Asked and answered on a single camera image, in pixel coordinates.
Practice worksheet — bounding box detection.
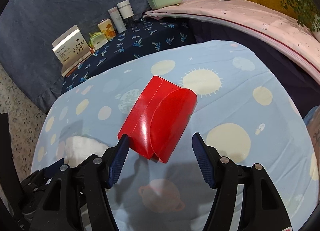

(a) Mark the green leafy plant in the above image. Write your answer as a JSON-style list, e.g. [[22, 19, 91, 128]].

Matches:
[[280, 0, 319, 32]]

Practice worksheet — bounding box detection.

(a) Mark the white ceramic plant pot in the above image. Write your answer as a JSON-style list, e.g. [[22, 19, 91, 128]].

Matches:
[[311, 14, 320, 33]]

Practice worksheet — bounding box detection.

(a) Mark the green snack packet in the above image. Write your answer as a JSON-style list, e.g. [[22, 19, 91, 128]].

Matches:
[[89, 32, 108, 50]]

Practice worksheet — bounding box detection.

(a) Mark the light blue polka-dot tablecloth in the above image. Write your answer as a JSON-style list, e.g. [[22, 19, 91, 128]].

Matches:
[[30, 39, 320, 231]]

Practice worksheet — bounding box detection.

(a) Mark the navy floral cloth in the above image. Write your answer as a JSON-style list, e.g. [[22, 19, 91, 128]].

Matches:
[[61, 18, 196, 94]]

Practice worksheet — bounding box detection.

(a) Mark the white cloth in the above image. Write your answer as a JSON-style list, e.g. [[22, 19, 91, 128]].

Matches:
[[64, 135, 109, 167]]

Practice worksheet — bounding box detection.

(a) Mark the tall white pink bottle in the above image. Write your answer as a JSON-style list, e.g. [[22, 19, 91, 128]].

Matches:
[[108, 6, 126, 33]]

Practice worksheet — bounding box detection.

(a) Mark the white booklet box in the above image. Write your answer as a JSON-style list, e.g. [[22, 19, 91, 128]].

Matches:
[[52, 25, 93, 76]]

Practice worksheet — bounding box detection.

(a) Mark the red cardboard box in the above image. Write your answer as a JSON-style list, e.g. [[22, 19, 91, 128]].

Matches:
[[118, 76, 197, 164]]

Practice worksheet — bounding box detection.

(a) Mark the white-lined trash bin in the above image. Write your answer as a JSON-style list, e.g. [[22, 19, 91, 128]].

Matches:
[[303, 106, 320, 164]]

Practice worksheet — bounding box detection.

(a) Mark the white cylindrical jar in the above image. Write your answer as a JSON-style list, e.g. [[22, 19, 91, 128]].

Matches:
[[117, 0, 134, 19]]

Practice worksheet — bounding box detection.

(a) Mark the blue-grey backdrop cloth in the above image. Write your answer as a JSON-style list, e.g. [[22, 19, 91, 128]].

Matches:
[[0, 0, 218, 114]]

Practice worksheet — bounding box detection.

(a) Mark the pink bedsheet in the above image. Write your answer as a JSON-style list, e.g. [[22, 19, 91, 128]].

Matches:
[[144, 0, 320, 82]]

